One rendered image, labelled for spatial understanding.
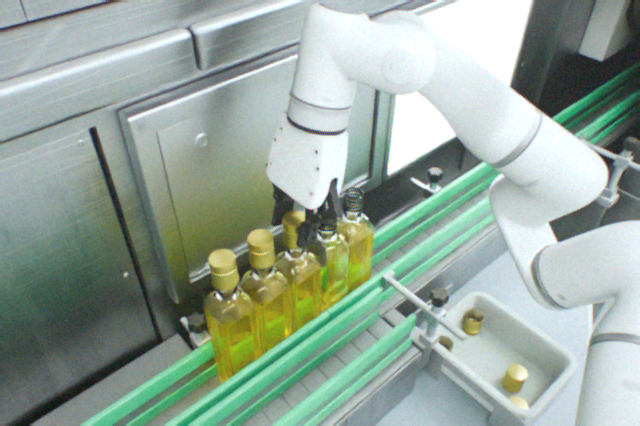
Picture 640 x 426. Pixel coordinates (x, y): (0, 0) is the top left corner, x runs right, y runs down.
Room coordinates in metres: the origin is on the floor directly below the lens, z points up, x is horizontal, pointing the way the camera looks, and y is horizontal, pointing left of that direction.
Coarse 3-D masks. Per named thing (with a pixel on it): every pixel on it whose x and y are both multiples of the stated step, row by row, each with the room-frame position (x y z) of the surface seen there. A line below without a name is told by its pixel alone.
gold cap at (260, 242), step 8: (256, 232) 0.52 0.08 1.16; (264, 232) 0.52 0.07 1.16; (248, 240) 0.50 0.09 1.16; (256, 240) 0.50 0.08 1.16; (264, 240) 0.50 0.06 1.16; (272, 240) 0.50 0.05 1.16; (256, 248) 0.49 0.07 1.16; (264, 248) 0.49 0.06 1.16; (272, 248) 0.50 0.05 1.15; (256, 256) 0.49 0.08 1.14; (264, 256) 0.49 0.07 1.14; (272, 256) 0.50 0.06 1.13; (256, 264) 0.49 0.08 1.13; (264, 264) 0.49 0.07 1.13; (272, 264) 0.50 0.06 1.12
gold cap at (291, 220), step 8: (288, 216) 0.55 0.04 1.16; (296, 216) 0.55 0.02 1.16; (304, 216) 0.55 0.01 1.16; (288, 224) 0.53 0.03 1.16; (296, 224) 0.53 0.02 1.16; (288, 232) 0.53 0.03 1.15; (296, 232) 0.53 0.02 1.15; (288, 240) 0.53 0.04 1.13; (288, 248) 0.53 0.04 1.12; (296, 248) 0.53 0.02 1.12
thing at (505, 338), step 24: (456, 312) 0.64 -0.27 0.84; (504, 312) 0.64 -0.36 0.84; (480, 336) 0.63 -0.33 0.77; (504, 336) 0.62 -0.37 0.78; (528, 336) 0.60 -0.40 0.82; (456, 360) 0.53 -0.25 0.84; (480, 360) 0.58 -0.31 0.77; (504, 360) 0.58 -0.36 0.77; (528, 360) 0.58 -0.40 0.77; (552, 360) 0.56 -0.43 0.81; (480, 384) 0.49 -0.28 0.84; (528, 384) 0.53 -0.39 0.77; (552, 384) 0.49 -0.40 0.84; (528, 408) 0.48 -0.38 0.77
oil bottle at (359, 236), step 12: (336, 228) 0.61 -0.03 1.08; (348, 228) 0.60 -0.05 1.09; (360, 228) 0.61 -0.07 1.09; (372, 228) 0.62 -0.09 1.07; (348, 240) 0.59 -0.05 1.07; (360, 240) 0.60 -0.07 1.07; (372, 240) 0.62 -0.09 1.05; (360, 252) 0.60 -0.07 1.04; (360, 264) 0.60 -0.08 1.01; (348, 276) 0.59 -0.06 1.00; (360, 276) 0.60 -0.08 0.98; (348, 288) 0.59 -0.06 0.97
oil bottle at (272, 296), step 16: (256, 288) 0.49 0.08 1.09; (272, 288) 0.49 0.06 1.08; (288, 288) 0.50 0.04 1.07; (256, 304) 0.48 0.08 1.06; (272, 304) 0.48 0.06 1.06; (288, 304) 0.50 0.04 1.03; (272, 320) 0.48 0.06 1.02; (288, 320) 0.50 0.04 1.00; (272, 336) 0.48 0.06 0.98; (288, 336) 0.50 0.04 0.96
